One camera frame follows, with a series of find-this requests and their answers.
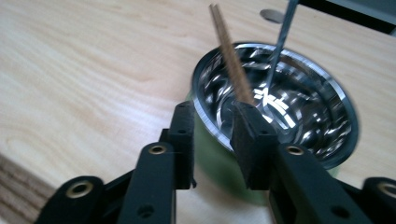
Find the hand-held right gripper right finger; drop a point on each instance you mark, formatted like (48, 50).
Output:
(264, 149)

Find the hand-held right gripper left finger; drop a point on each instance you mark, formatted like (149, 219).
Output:
(155, 174)

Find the steel bowl with green outside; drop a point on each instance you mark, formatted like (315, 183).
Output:
(311, 93)

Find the single brown wooden chopstick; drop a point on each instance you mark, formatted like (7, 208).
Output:
(232, 59)

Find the grey round table grommet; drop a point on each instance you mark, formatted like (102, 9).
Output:
(271, 15)

